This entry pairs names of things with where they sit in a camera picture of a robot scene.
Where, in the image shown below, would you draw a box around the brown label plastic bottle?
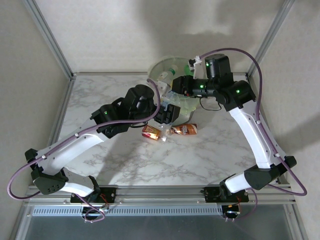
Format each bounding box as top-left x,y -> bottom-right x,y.
170,122 -> 199,136

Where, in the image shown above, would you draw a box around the red label plastic bottle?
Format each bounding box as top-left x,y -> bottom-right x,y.
141,124 -> 169,143

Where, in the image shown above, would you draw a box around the pale green label bottle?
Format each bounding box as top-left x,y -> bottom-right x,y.
158,64 -> 180,82

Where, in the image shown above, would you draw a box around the grey metal panel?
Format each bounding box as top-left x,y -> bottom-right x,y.
23,215 -> 295,240

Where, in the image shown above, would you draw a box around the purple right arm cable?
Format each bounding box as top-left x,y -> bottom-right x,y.
196,47 -> 308,223

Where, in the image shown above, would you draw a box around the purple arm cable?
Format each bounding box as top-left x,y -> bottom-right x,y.
6,78 -> 161,224
196,47 -> 308,223

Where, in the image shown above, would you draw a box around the pale green bin bag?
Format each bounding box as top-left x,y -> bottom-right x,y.
148,56 -> 201,116

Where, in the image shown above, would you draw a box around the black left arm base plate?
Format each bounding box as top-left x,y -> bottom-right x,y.
70,186 -> 118,204

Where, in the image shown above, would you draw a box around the translucent grey plastic bin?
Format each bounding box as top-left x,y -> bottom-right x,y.
148,56 -> 205,127

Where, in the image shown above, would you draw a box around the thin black right camera cable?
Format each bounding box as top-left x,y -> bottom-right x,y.
199,97 -> 223,111

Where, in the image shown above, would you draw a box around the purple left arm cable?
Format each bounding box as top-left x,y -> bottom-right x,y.
6,78 -> 161,224

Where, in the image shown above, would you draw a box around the slotted grey cable duct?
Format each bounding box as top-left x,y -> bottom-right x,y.
32,205 -> 225,217

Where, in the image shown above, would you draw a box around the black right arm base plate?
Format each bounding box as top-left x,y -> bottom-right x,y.
203,186 -> 251,203

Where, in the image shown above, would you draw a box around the aluminium frame post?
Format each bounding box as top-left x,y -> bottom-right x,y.
8,202 -> 35,240
284,203 -> 310,240
21,0 -> 76,79
245,0 -> 297,77

